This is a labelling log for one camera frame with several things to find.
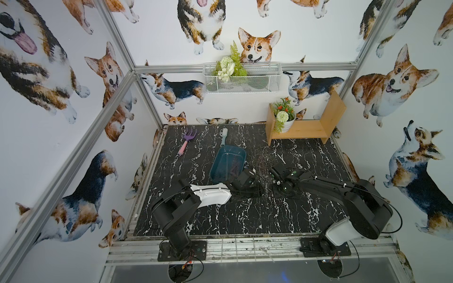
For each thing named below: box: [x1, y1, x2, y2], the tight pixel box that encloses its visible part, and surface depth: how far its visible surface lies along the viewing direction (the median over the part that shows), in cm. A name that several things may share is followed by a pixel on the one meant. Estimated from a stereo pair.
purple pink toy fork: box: [177, 129, 198, 156], surface depth 119 cm
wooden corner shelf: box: [265, 90, 347, 147], surface depth 112 cm
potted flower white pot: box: [272, 96, 297, 135], surface depth 100 cm
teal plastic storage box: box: [209, 145, 247, 184], surface depth 105 cm
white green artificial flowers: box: [211, 40, 248, 83], surface depth 82 cm
